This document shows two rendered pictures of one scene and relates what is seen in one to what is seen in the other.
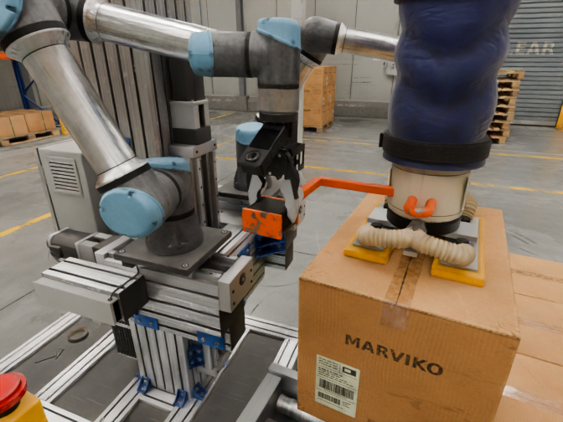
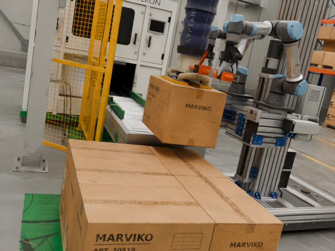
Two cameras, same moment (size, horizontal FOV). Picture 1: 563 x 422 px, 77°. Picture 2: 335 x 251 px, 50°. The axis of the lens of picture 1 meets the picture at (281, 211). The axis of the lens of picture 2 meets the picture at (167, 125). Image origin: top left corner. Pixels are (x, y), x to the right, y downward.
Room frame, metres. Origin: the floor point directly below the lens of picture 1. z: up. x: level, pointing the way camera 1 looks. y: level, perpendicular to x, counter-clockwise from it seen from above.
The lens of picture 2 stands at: (2.56, -2.38, 1.28)
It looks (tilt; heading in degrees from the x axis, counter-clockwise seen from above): 12 degrees down; 133
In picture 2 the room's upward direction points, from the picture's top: 11 degrees clockwise
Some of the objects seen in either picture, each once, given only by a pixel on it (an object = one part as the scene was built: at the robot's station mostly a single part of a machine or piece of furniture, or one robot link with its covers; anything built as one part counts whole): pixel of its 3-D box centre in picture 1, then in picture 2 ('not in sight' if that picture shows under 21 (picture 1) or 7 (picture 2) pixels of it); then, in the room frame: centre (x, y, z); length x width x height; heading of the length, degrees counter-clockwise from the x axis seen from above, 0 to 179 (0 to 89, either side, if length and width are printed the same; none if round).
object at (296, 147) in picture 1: (279, 144); (209, 52); (0.68, 0.00, 1.34); 0.09 x 0.08 x 0.12; 153
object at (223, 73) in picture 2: not in sight; (224, 75); (1.33, -0.63, 1.20); 0.08 x 0.07 x 0.05; 153
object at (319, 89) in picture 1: (307, 88); not in sight; (8.61, -0.62, 0.87); 1.21 x 1.02 x 1.74; 159
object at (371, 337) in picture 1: (408, 301); (180, 109); (0.80, -0.35, 0.87); 0.60 x 0.40 x 0.40; 153
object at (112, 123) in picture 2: not in sight; (104, 113); (-0.52, -0.06, 0.50); 2.31 x 0.05 x 0.19; 154
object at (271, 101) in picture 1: (276, 100); (211, 42); (0.68, 0.01, 1.42); 0.08 x 0.08 x 0.05
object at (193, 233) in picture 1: (173, 224); (237, 87); (0.85, 0.29, 1.09); 0.15 x 0.15 x 0.10
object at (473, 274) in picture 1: (462, 237); (174, 77); (0.76, -0.43, 1.10); 0.34 x 0.10 x 0.05; 153
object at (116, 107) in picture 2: not in sight; (105, 99); (-0.81, 0.15, 0.60); 1.60 x 0.10 x 0.09; 154
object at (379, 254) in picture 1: (382, 222); (197, 82); (0.84, -0.26, 1.10); 0.34 x 0.10 x 0.05; 153
